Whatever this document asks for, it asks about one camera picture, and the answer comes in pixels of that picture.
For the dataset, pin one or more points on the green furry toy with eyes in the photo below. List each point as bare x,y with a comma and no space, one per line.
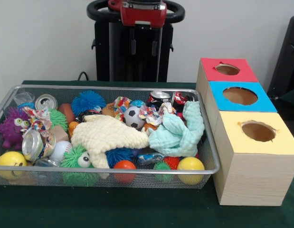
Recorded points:
73,155

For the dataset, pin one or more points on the yellow smiley ball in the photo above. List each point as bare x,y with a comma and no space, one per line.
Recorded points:
11,159

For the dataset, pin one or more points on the purple spiky monster toy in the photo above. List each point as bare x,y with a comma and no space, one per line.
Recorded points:
11,133

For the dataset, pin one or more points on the plain yellow ball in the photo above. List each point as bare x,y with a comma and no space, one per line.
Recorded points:
190,164

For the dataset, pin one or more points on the black upright panel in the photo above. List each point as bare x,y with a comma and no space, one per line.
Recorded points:
287,59

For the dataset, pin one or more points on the blue spiky ball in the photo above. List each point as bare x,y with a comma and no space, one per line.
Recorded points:
88,101

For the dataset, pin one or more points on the dark green table cloth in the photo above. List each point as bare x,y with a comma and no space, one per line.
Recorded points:
113,209

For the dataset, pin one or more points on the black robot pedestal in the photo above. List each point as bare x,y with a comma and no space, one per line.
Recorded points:
104,59

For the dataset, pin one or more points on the mint green cloth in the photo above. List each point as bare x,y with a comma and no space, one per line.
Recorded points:
175,140

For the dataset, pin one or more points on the cream waffle cloth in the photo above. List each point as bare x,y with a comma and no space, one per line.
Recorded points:
106,135

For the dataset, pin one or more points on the red orange ball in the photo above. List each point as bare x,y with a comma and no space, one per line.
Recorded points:
124,164

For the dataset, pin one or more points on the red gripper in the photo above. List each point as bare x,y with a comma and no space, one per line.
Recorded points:
143,15

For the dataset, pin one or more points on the wooden box with three holes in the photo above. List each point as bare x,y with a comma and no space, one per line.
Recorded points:
256,175

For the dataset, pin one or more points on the small soccer ball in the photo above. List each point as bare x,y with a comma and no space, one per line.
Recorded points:
132,117

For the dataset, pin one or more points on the silver crushed soda can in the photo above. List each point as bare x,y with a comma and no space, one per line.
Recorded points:
45,102

